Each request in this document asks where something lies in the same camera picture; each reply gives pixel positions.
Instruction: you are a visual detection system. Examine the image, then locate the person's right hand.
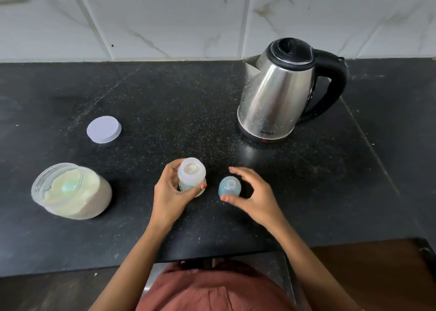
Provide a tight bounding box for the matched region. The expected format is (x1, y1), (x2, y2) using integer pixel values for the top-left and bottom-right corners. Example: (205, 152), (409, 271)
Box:
(220, 166), (288, 235)

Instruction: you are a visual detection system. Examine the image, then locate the person's left hand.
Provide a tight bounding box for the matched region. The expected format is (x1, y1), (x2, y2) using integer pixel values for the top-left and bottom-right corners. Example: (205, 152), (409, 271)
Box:
(149, 158), (208, 233)

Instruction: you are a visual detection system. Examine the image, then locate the blue bottle teat cap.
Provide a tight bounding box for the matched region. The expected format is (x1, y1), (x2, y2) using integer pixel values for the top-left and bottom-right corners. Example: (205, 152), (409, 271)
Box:
(218, 176), (242, 200)

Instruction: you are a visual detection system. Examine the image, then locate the clear plastic baby bottle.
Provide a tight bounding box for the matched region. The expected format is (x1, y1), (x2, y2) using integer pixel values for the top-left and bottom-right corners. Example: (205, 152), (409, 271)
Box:
(177, 157), (208, 198)

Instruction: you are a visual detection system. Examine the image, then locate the clear milk powder jar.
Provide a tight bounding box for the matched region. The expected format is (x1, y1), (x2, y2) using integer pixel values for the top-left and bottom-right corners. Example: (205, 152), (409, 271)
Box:
(31, 162), (113, 221)

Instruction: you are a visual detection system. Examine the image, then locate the lilac round jar lid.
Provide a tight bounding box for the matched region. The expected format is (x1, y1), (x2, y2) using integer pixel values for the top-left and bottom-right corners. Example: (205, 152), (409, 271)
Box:
(86, 115), (122, 144)

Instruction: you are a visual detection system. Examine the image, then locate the steel electric kettle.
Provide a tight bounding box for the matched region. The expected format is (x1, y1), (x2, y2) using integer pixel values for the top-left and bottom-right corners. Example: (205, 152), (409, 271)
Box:
(237, 37), (349, 143)

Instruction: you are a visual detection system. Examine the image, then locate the person's left forearm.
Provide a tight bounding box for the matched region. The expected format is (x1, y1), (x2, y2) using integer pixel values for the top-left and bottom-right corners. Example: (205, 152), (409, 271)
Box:
(88, 220), (173, 311)

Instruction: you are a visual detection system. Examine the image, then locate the person's right forearm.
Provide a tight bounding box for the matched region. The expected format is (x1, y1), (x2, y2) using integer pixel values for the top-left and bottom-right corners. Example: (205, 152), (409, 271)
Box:
(271, 218), (363, 311)

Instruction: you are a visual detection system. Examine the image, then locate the reddish pink garment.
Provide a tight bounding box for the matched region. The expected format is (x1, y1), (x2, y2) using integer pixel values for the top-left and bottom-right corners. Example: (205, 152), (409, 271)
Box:
(135, 259), (299, 311)

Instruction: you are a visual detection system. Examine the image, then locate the dark wooden cabinet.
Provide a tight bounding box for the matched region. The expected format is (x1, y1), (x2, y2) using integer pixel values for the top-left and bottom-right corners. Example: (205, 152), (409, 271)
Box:
(0, 237), (436, 311)

